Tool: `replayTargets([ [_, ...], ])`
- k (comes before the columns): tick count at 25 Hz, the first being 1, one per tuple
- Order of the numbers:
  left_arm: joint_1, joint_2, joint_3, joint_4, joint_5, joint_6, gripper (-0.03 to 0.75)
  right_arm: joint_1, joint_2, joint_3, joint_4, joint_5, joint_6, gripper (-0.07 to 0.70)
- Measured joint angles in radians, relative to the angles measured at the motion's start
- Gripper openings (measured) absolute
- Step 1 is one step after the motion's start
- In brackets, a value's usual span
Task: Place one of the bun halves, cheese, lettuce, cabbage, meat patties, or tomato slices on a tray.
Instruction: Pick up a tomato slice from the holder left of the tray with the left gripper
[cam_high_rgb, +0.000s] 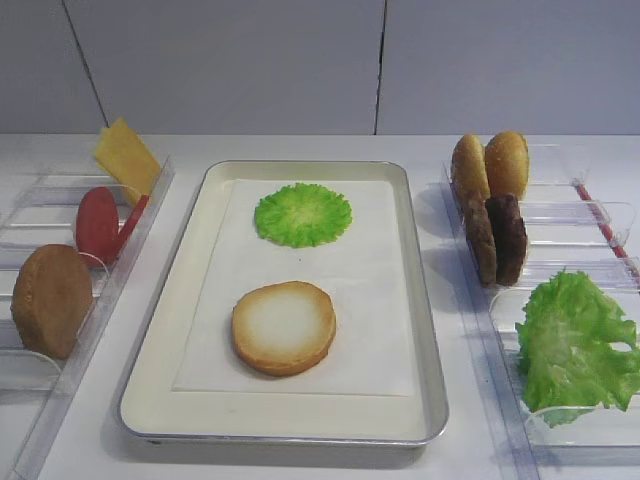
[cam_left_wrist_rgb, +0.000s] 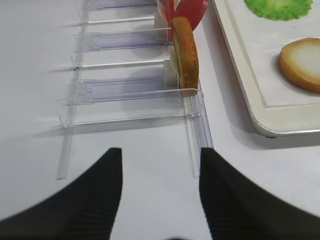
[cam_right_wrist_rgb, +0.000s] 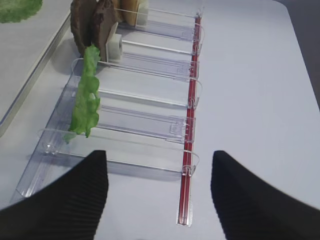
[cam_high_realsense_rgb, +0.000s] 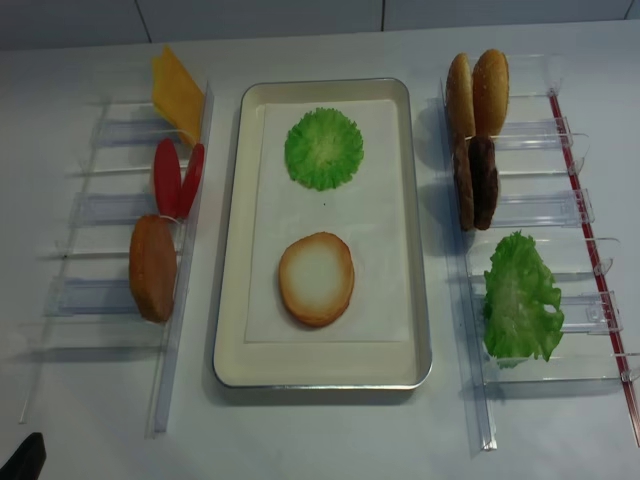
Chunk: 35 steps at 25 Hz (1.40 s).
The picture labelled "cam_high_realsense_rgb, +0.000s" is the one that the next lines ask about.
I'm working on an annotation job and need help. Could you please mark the red tomato slice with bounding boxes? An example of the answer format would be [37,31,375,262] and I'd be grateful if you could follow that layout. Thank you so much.
[153,138,181,218]
[177,143,205,218]

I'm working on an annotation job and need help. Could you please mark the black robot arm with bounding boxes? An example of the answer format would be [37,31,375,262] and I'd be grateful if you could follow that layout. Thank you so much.
[0,432,47,480]

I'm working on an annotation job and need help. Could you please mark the round green lettuce piece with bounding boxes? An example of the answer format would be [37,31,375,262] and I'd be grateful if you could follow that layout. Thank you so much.
[284,107,364,191]

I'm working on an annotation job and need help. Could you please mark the brown meat patty left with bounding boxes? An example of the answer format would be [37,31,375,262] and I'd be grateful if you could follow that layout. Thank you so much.
[453,134,475,231]

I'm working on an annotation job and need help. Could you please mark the dark meat patty right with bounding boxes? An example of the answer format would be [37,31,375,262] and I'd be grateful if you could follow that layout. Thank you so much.
[468,136,499,230]

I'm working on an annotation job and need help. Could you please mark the large green lettuce leaf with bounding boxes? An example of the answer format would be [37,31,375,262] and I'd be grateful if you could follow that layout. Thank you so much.
[483,231,565,368]

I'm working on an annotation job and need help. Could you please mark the yellow cheese slice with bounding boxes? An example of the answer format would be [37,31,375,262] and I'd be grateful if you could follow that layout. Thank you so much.
[152,46,205,146]

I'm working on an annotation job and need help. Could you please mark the bottom bun slice on tray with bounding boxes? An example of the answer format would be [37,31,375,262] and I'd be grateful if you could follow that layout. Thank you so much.
[278,232,355,328]

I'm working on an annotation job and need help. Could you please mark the white paper liner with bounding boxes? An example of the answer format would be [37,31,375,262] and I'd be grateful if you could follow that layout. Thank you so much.
[245,100,411,343]

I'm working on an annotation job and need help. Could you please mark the metal baking tray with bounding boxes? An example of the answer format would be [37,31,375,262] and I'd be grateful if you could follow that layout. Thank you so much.
[213,78,432,389]

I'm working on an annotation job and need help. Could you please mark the brown bun in left rack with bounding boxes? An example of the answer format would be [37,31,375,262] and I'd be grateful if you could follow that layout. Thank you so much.
[129,215,177,324]

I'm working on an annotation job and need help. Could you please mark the sesame bun half left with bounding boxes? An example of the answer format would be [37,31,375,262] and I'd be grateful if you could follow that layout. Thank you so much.
[445,53,476,140]

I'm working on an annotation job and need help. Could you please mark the clear acrylic right rack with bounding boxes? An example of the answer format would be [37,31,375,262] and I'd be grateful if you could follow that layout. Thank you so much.
[437,55,639,451]

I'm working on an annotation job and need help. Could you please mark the clear acrylic rack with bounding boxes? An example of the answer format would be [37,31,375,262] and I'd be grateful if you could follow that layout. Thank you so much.
[19,94,200,437]
[437,55,639,451]

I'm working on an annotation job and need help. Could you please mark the golden bun half right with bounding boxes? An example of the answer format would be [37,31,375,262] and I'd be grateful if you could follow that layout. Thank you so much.
[472,49,509,136]

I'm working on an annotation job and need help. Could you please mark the clear acrylic left rack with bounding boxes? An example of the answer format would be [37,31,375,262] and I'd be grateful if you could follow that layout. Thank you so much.
[19,94,200,437]

